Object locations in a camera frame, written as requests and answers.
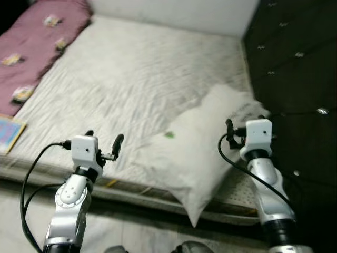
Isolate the silver robot right leg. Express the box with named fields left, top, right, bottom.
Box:
left=176, top=241, right=211, bottom=253

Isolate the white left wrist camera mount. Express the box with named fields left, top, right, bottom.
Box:
left=71, top=135, right=103, bottom=177

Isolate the grey quilted mattress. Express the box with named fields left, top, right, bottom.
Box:
left=0, top=15, right=264, bottom=227

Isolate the blue yellow children's book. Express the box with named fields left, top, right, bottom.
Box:
left=0, top=115, right=27, bottom=154

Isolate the silver robot left leg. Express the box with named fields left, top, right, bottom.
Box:
left=105, top=245, right=130, bottom=253

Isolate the black tufted headboard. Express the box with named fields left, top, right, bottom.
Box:
left=242, top=0, right=337, bottom=253

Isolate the silver robot leg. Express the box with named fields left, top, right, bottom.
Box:
left=176, top=241, right=211, bottom=253
left=105, top=245, right=130, bottom=253

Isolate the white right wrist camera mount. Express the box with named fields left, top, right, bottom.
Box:
left=240, top=119, right=273, bottom=159

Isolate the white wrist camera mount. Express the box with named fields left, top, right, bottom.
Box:
left=71, top=135, right=103, bottom=177
left=240, top=119, right=273, bottom=159

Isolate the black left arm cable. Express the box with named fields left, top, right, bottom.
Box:
left=20, top=140, right=73, bottom=251

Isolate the white pillow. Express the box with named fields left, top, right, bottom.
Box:
left=131, top=83, right=270, bottom=228

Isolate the pink cartoon print quilt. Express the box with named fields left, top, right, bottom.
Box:
left=0, top=0, right=93, bottom=118

